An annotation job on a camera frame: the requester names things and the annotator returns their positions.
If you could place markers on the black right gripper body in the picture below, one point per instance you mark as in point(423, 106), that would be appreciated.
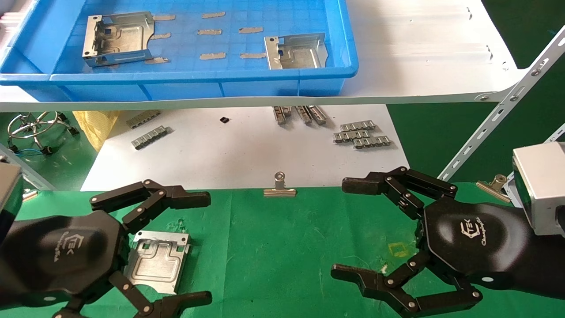
point(476, 238)

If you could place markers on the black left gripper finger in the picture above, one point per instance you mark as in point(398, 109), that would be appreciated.
point(185, 300)
point(185, 198)

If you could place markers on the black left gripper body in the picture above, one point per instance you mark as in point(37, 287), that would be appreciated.
point(57, 256)

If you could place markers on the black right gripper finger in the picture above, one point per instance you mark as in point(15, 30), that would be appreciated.
point(366, 185)
point(375, 282)

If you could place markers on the silver sheet metal bracket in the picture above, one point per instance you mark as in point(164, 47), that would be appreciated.
point(123, 39)
point(295, 55)
point(154, 260)

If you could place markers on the grey metal connector strip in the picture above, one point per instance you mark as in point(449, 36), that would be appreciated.
point(318, 114)
point(372, 141)
point(357, 126)
point(143, 118)
point(303, 114)
point(352, 135)
point(281, 114)

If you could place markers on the black component strip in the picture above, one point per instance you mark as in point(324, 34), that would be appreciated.
point(150, 137)

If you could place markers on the green table cloth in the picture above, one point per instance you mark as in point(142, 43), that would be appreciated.
point(287, 247)

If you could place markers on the yellow plastic bag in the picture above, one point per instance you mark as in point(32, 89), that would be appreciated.
point(95, 128)

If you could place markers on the blue plastic bin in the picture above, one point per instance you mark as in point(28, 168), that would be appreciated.
point(220, 86)

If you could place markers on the black stool with chrome base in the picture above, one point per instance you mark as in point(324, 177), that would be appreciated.
point(73, 130)

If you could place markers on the grey tape strip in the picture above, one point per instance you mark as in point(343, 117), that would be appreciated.
point(163, 17)
point(209, 32)
point(213, 15)
point(250, 30)

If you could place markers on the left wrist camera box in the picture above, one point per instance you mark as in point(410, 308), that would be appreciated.
point(9, 190)

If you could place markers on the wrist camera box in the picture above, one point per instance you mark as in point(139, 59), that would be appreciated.
point(543, 185)
point(9, 190)

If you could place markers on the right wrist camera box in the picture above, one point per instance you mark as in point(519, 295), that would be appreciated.
point(543, 185)

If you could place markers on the grey metal shelf frame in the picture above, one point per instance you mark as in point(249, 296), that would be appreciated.
point(419, 53)

